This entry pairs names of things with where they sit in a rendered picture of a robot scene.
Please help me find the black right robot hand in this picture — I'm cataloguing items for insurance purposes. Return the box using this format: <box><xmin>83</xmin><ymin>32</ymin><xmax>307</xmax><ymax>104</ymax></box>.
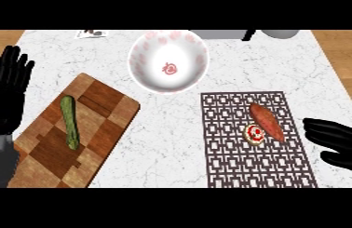
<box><xmin>302</xmin><ymin>117</ymin><xmax>352</xmax><ymax>170</ymax></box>

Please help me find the red and white cupcake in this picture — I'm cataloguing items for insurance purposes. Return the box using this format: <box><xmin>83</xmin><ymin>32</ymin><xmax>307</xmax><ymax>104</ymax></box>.
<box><xmin>244</xmin><ymin>123</ymin><xmax>266</xmax><ymax>146</ymax></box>

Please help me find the checkered wooden cutting board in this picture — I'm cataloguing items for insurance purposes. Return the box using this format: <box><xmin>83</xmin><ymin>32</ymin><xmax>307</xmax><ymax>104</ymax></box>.
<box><xmin>7</xmin><ymin>72</ymin><xmax>142</xmax><ymax>189</ymax></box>

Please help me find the green cucumber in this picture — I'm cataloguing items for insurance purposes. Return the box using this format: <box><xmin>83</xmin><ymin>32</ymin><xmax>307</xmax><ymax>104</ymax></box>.
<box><xmin>59</xmin><ymin>95</ymin><xmax>81</xmax><ymax>151</ymax></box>

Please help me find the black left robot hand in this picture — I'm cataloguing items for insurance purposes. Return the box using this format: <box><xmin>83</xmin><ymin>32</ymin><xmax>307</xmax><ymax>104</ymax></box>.
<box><xmin>0</xmin><ymin>45</ymin><xmax>35</xmax><ymax>136</ymax></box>

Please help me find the brown patterned placemat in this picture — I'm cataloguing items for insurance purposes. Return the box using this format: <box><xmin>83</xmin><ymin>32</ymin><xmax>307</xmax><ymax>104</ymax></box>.
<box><xmin>200</xmin><ymin>90</ymin><xmax>319</xmax><ymax>189</ymax></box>

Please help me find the grey appliance with black handle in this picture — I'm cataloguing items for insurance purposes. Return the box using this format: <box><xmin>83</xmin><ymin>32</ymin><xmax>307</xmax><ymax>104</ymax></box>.
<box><xmin>189</xmin><ymin>30</ymin><xmax>259</xmax><ymax>42</ymax></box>

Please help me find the grey rounded pot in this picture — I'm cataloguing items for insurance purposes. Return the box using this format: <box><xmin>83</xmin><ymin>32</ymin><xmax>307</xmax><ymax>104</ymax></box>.
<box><xmin>260</xmin><ymin>30</ymin><xmax>302</xmax><ymax>40</ymax></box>

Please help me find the orange sweet potato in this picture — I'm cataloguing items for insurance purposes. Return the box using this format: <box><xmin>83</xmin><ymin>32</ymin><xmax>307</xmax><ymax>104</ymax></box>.
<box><xmin>248</xmin><ymin>102</ymin><xmax>285</xmax><ymax>143</ymax></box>

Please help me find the white bowl with pink print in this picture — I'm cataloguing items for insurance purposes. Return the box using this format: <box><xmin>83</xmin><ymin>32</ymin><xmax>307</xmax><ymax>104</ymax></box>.
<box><xmin>127</xmin><ymin>30</ymin><xmax>210</xmax><ymax>95</ymax></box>

